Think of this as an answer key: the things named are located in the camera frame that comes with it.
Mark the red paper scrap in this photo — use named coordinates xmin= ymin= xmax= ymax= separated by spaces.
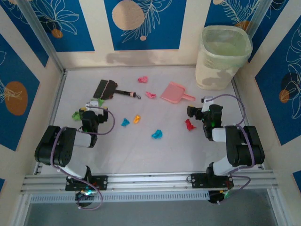
xmin=184 ymin=119 xmax=197 ymax=131

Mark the pink plastic dustpan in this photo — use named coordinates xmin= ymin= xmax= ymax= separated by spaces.
xmin=160 ymin=81 xmax=196 ymax=105

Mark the dark brown hand brush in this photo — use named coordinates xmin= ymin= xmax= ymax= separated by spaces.
xmin=93 ymin=79 xmax=142 ymax=100

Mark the beige waste bin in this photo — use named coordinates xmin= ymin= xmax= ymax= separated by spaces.
xmin=195 ymin=25 xmax=253 ymax=91

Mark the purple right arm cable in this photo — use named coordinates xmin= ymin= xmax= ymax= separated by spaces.
xmin=209 ymin=94 xmax=256 ymax=205

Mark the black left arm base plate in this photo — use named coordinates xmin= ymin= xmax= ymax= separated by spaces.
xmin=65 ymin=175 xmax=109 ymax=191

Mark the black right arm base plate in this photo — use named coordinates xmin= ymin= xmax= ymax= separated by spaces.
xmin=190 ymin=173 xmax=235 ymax=190

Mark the aluminium mounting rail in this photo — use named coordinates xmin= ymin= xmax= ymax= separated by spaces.
xmin=20 ymin=170 xmax=276 ymax=195

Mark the aluminium corner post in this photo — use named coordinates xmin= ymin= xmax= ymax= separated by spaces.
xmin=16 ymin=0 xmax=66 ymax=73
xmin=246 ymin=0 xmax=273 ymax=38

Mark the grey slotted cable duct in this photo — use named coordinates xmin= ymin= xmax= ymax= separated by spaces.
xmin=29 ymin=190 xmax=210 ymax=203

